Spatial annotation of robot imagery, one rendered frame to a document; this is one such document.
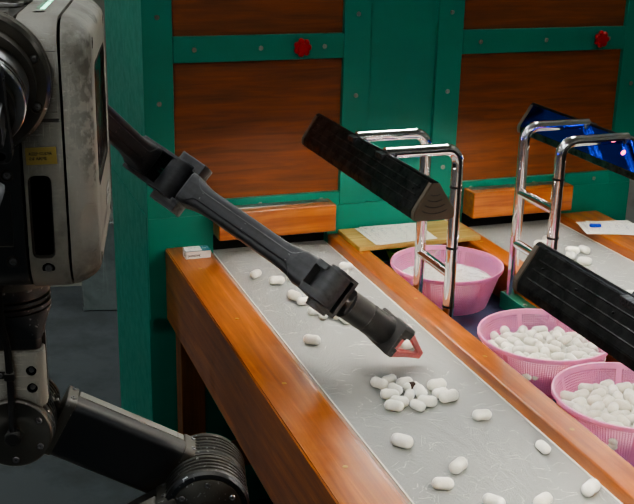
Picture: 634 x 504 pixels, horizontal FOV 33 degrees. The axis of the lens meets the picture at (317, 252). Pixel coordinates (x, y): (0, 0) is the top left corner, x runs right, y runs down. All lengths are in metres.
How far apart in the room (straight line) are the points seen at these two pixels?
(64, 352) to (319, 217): 1.57
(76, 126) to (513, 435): 0.93
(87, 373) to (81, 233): 2.46
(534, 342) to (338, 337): 0.40
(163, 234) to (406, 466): 1.10
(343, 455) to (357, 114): 1.19
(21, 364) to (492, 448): 0.76
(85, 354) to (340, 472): 2.37
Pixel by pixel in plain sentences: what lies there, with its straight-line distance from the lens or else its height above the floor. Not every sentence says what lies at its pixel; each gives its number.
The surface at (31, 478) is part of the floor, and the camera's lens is 3.19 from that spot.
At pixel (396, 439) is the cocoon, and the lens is 1.76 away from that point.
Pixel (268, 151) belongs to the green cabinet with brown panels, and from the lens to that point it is 2.62.
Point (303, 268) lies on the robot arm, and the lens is 1.91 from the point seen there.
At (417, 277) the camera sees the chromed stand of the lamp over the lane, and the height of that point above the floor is 0.78.
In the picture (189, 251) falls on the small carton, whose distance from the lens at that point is 2.52.
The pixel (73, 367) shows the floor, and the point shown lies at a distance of 3.83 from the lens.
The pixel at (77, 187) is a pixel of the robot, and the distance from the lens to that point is 1.31.
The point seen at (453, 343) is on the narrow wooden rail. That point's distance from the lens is 2.11.
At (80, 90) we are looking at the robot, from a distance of 1.29.
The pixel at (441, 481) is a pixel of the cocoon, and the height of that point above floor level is 0.76.
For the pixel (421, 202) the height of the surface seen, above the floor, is 1.08.
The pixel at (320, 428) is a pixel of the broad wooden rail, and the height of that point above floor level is 0.77.
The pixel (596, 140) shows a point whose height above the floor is 1.11.
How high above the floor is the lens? 1.60
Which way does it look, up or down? 19 degrees down
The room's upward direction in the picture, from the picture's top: 1 degrees clockwise
